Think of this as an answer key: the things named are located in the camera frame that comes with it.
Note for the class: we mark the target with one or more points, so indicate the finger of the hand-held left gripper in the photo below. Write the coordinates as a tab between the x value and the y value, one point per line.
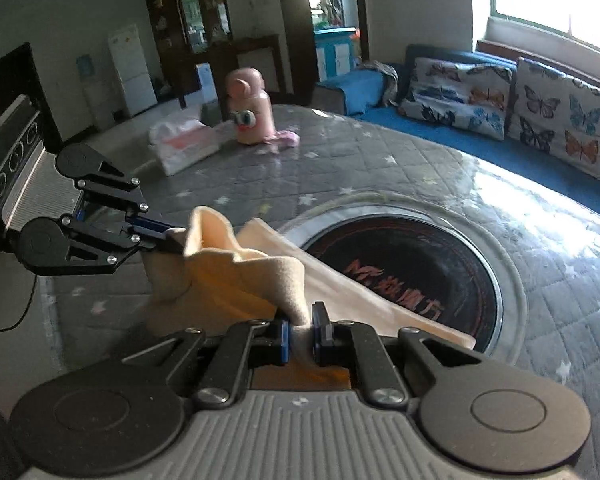
110	247
120	195

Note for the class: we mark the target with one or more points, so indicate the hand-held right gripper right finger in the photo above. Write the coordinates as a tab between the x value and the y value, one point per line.
321	337

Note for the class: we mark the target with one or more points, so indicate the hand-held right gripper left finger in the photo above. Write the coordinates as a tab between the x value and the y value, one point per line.
283	345

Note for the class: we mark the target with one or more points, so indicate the cream knit pants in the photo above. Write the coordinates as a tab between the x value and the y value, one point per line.
260	270

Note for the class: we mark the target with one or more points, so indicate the hanging clothes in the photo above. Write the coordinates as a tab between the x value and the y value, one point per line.
331	0

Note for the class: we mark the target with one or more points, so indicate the white plastic bag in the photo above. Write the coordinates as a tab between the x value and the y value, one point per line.
185	147

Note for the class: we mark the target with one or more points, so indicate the round black induction cooker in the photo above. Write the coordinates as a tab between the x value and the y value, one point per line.
405	255

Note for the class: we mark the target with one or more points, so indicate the pink thermos bottle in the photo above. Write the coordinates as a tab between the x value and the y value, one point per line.
252	110

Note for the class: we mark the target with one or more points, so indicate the pink cloth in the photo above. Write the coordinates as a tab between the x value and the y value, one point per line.
282	141

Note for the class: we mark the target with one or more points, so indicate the dark wooden cabinet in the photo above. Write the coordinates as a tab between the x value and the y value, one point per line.
250	60

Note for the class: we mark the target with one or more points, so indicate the blue sofa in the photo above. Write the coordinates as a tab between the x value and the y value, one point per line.
355	90

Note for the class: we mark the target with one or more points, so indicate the blue and white cabinet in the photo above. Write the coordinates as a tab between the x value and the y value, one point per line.
335	55

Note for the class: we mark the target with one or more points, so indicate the grey cloth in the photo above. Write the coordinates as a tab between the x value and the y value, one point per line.
382	77

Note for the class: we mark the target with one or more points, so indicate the butterfly print cushion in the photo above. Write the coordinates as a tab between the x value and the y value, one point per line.
455	97
560	115

